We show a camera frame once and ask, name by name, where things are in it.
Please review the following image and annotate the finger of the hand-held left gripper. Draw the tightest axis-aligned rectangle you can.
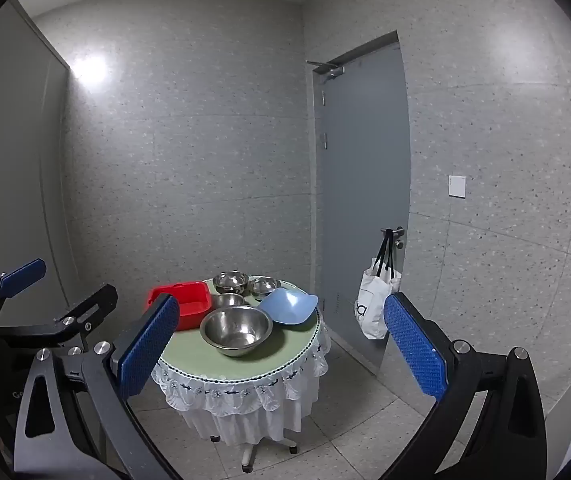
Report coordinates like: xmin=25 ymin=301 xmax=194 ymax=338
xmin=0 ymin=283 xmax=118 ymax=350
xmin=0 ymin=258 xmax=47 ymax=326

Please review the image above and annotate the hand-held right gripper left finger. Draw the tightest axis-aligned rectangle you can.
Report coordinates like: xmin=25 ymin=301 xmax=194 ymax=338
xmin=12 ymin=292 xmax=182 ymax=480

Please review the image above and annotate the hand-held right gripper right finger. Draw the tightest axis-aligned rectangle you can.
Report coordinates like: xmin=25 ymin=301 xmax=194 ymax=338
xmin=380 ymin=291 xmax=549 ymax=480

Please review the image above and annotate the red plastic basin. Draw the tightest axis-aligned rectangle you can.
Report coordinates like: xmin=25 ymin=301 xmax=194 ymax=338
xmin=146 ymin=281 xmax=213 ymax=332

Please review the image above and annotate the large steel bowl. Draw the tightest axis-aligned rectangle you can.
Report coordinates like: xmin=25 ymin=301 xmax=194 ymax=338
xmin=200 ymin=306 xmax=273 ymax=357

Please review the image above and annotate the small steel bowl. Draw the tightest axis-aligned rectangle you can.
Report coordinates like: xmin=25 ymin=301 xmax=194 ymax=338
xmin=248 ymin=276 xmax=282 ymax=296
xmin=211 ymin=293 xmax=246 ymax=309

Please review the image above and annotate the medium steel bowl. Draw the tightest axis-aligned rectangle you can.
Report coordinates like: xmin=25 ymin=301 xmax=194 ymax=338
xmin=212 ymin=271 xmax=249 ymax=295

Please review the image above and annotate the light blue plastic bowl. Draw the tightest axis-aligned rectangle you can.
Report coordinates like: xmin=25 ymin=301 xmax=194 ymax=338
xmin=256 ymin=287 xmax=319 ymax=326

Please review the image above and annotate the white tote bag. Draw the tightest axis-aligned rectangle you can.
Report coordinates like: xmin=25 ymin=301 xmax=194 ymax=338
xmin=354 ymin=230 xmax=403 ymax=341

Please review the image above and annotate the green lace-trimmed tablecloth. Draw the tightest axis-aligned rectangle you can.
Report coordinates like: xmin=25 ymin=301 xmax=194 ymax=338
xmin=151 ymin=277 xmax=331 ymax=448

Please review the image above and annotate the grey door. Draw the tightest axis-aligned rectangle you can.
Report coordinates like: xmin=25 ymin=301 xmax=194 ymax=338
xmin=313 ymin=30 xmax=411 ymax=378

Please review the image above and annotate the metal door closer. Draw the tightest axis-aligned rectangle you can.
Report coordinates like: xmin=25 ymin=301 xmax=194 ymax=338
xmin=307 ymin=60 xmax=345 ymax=79

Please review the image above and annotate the metal door handle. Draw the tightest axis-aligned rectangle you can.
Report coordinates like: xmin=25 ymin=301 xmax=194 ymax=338
xmin=381 ymin=226 xmax=406 ymax=250

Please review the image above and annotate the white table pedestal base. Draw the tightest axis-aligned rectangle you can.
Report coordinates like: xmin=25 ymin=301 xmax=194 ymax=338
xmin=210 ymin=430 xmax=299 ymax=467

